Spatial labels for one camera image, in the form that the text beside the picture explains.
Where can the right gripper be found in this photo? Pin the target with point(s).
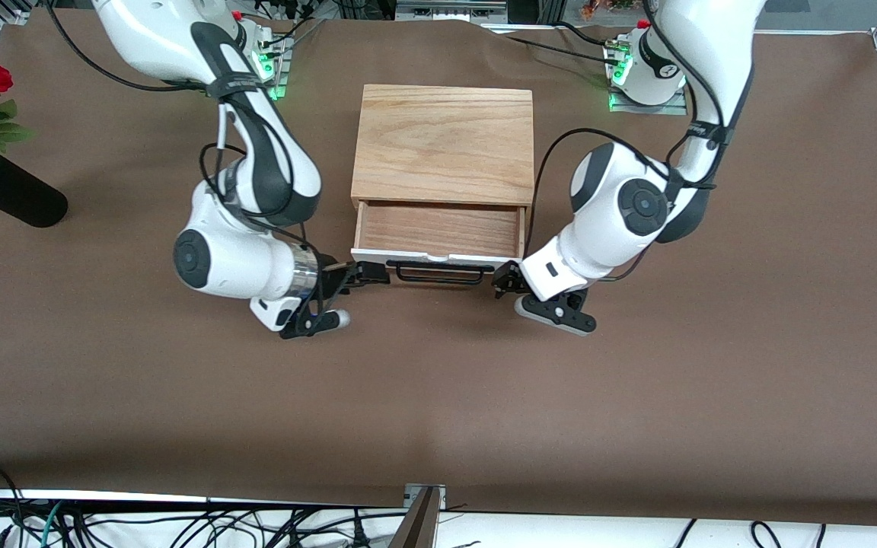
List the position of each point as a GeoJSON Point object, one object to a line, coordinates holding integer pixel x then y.
{"type": "Point", "coordinates": [334, 279]}

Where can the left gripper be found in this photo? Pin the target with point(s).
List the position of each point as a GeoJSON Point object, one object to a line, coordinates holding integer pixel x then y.
{"type": "Point", "coordinates": [508, 279]}

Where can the metal base plate right arm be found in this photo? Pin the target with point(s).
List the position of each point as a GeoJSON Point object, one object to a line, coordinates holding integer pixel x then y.
{"type": "Point", "coordinates": [279, 76]}

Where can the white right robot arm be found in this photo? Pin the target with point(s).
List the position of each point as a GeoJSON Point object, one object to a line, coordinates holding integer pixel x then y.
{"type": "Point", "coordinates": [233, 259]}

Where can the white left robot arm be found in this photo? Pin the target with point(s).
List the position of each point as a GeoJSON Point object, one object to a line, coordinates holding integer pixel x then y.
{"type": "Point", "coordinates": [636, 205]}

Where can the metal base plate left arm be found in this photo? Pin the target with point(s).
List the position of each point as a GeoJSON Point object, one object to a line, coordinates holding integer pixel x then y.
{"type": "Point", "coordinates": [636, 106]}

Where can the light wooden drawer cabinet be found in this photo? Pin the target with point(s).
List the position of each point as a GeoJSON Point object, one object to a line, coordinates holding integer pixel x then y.
{"type": "Point", "coordinates": [444, 144]}

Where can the brown table cover sheet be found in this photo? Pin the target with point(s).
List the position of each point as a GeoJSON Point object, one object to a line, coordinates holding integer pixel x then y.
{"type": "Point", "coordinates": [438, 380]}

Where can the grey power strip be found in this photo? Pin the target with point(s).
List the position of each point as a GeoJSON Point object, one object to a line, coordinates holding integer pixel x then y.
{"type": "Point", "coordinates": [450, 11]}

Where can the black cylindrical vase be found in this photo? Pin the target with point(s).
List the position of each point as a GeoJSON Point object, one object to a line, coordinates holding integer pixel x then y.
{"type": "Point", "coordinates": [16, 198]}

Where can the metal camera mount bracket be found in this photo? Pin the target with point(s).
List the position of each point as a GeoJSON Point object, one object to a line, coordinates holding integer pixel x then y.
{"type": "Point", "coordinates": [417, 517]}

